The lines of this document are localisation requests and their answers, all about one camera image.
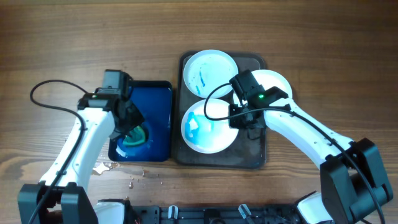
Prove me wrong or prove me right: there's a dark brown serving tray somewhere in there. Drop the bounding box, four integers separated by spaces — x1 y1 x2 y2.
171 50 266 169

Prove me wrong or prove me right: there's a green sponge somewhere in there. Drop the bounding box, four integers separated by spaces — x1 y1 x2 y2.
123 126 147 147

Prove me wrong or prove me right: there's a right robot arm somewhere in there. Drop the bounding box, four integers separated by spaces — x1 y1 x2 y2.
229 98 393 223

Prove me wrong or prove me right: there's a small white plate far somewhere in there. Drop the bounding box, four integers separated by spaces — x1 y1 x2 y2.
183 50 239 98

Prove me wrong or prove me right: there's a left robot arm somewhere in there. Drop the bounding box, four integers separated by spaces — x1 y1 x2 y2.
18 93 144 223

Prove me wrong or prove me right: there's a black tray with blue liquid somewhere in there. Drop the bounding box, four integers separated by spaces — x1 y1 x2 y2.
108 81 173 162

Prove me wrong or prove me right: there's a water spill on table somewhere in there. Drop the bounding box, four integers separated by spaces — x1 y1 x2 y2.
89 162 165 190

